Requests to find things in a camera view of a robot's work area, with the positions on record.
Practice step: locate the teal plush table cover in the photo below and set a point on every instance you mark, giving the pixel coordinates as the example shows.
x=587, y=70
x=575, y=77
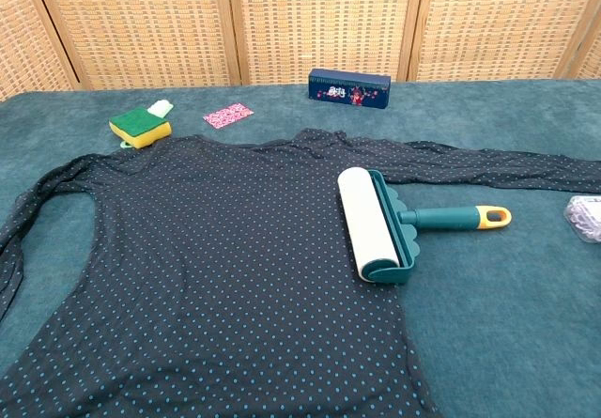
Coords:
x=493, y=305

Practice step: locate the woven bamboo folding screen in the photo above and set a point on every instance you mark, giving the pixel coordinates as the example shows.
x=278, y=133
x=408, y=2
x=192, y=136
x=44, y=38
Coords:
x=310, y=23

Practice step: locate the dark blue printed box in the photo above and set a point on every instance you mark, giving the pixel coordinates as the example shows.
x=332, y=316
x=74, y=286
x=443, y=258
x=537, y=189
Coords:
x=347, y=90

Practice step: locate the clear plastic packet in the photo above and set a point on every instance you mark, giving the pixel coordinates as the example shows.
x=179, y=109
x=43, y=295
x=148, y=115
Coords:
x=584, y=218

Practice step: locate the green and yellow sponge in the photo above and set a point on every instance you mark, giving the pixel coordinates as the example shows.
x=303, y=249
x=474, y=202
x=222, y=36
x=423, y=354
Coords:
x=138, y=124

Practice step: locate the pink patterned card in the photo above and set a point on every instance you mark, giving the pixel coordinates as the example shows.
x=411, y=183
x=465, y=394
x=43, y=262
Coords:
x=228, y=116

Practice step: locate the navy polka dot shirt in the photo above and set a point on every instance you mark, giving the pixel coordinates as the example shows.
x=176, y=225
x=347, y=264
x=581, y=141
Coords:
x=211, y=258

